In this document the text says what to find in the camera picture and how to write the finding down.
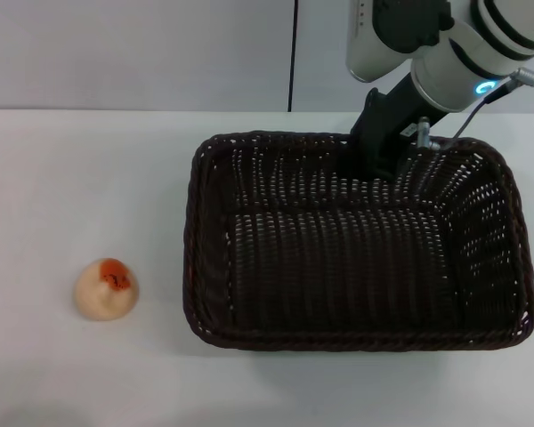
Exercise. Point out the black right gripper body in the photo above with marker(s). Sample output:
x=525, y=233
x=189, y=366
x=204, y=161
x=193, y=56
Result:
x=389, y=113

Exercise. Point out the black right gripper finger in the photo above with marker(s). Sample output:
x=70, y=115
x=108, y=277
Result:
x=367, y=160

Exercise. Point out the black woven wicker basket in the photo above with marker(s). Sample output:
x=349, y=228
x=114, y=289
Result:
x=338, y=267

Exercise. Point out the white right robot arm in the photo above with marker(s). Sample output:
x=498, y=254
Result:
x=454, y=58

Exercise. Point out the cream steamed bun orange top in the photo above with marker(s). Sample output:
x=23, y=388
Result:
x=102, y=298

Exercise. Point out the black vertical wall strip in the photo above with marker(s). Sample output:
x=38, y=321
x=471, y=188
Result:
x=292, y=53

